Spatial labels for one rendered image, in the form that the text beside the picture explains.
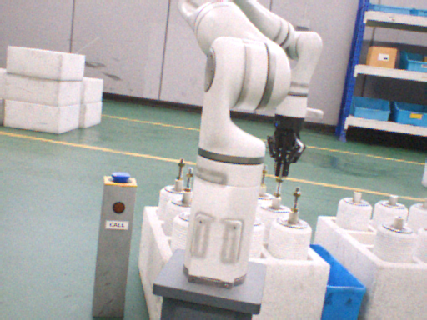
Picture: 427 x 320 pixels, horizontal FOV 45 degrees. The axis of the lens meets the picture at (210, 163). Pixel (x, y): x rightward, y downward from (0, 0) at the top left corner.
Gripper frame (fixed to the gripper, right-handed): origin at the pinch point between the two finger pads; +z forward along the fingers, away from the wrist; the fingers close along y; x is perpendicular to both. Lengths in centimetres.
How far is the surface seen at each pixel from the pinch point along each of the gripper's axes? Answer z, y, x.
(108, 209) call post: 9.8, -2.9, -44.2
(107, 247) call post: 18.7, -2.8, -43.7
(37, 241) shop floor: 35, -52, -46
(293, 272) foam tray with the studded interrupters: 19.5, 18.1, -7.0
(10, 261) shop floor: 35, -39, -57
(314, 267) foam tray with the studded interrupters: 18.0, 19.6, -2.4
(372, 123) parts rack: 12, -261, 333
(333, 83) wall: -22, -344, 351
